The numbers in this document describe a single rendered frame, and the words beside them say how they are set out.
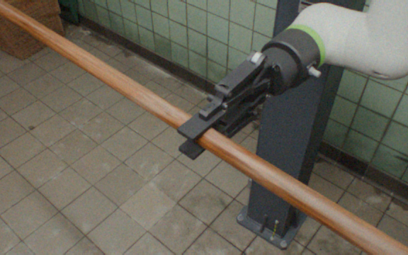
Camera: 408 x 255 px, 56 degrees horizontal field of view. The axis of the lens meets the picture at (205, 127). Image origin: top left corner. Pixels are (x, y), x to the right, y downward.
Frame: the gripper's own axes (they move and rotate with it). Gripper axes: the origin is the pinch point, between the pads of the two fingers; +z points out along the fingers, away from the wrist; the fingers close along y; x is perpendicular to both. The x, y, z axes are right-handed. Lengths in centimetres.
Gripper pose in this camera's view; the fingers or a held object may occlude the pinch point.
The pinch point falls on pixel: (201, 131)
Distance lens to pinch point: 54.7
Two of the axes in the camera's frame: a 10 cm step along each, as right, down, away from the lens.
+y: 0.0, 7.0, 7.1
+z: -6.5, 5.4, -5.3
